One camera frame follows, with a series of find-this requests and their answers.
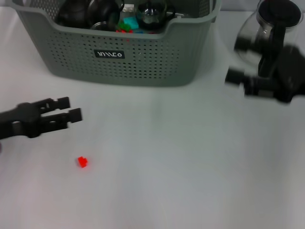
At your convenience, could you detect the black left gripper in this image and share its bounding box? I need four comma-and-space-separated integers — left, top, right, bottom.
0, 96, 83, 141

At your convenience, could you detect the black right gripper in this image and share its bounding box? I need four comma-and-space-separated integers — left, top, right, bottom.
224, 33, 305, 104

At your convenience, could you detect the green rectangular brick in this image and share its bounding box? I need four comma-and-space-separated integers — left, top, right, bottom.
118, 20, 133, 31

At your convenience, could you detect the cyan square brick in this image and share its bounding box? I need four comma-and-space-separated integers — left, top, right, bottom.
123, 17, 140, 30

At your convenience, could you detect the grey perforated storage bin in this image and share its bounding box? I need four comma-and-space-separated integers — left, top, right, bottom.
10, 0, 222, 87

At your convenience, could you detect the black ceramic teapot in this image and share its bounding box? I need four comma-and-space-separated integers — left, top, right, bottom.
57, 0, 90, 28

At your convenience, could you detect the glass pitcher black handle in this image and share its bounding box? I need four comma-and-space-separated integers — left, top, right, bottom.
234, 0, 303, 78

